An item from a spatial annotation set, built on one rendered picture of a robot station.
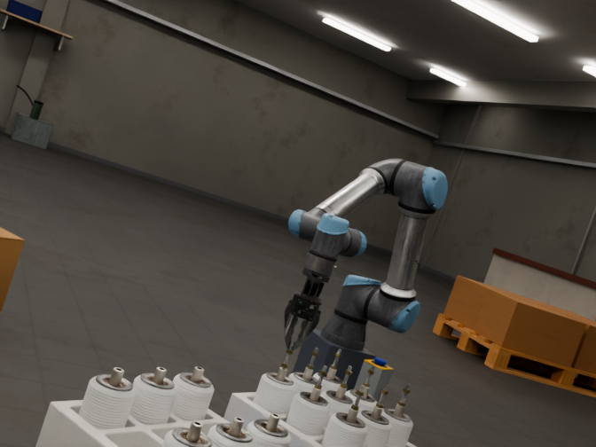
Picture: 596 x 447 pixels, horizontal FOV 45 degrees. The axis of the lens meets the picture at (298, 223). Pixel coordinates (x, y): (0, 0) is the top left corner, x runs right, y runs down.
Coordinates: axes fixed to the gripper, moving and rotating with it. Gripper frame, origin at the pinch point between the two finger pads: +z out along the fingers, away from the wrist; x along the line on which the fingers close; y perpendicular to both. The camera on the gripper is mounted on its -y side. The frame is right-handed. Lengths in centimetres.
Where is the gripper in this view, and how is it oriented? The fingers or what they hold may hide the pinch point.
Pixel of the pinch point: (292, 343)
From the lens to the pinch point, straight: 189.8
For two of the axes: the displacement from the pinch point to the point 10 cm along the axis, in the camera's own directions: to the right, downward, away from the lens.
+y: -0.8, 0.3, -10.0
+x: 9.4, 3.3, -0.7
